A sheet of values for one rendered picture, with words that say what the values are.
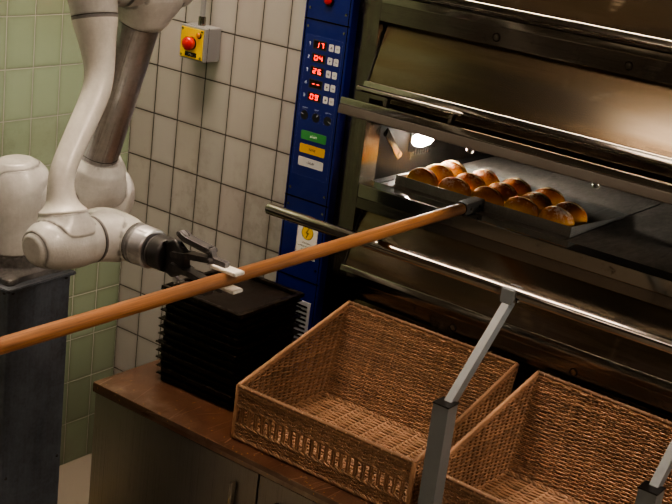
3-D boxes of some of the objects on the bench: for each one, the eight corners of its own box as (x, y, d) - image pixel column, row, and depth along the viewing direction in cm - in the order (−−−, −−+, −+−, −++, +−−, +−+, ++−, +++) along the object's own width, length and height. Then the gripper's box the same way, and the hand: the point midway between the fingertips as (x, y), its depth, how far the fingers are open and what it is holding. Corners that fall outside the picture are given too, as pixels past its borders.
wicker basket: (336, 386, 362) (348, 297, 354) (507, 457, 332) (524, 361, 324) (226, 437, 324) (236, 338, 315) (407, 522, 294) (423, 416, 285)
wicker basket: (519, 462, 330) (537, 366, 321) (723, 552, 298) (748, 448, 290) (414, 526, 293) (430, 419, 284) (633, 635, 261) (660, 519, 253)
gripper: (170, 211, 269) (255, 242, 256) (164, 281, 274) (247, 315, 261) (145, 217, 263) (230, 249, 250) (140, 288, 268) (223, 323, 255)
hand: (226, 278), depth 257 cm, fingers closed on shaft, 3 cm apart
